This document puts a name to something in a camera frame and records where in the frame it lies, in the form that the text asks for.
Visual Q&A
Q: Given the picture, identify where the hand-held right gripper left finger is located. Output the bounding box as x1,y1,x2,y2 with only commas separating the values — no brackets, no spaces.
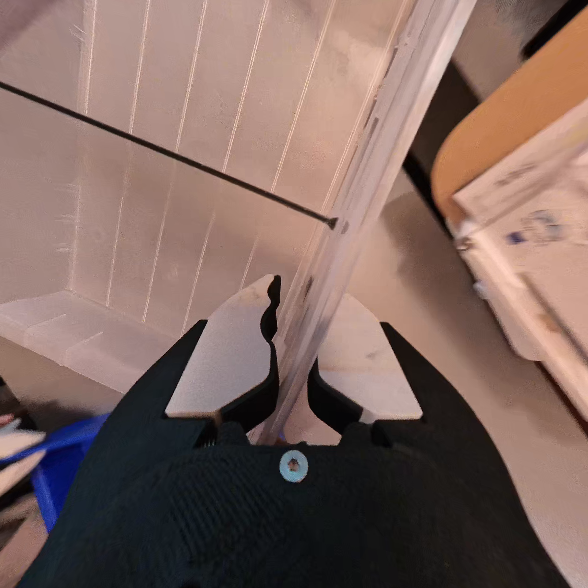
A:
164,274,282,432

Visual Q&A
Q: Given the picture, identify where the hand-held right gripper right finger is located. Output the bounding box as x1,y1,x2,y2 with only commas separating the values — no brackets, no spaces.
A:
307,294,424,435

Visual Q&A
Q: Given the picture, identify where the clear plastic bin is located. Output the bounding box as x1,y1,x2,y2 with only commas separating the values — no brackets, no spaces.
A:
0,0,478,445

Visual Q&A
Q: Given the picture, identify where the light grey desk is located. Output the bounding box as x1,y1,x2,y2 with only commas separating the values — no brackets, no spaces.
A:
0,170,588,588

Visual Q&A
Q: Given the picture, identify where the blue plastic bin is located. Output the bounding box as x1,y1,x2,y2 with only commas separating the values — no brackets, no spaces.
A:
32,413,111,533

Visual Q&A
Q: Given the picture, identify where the document stand with papers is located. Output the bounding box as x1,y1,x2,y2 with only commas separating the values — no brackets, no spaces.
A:
452,99,588,285

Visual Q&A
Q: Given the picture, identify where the black stand base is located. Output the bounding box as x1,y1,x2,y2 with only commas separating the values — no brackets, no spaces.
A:
403,60,481,217

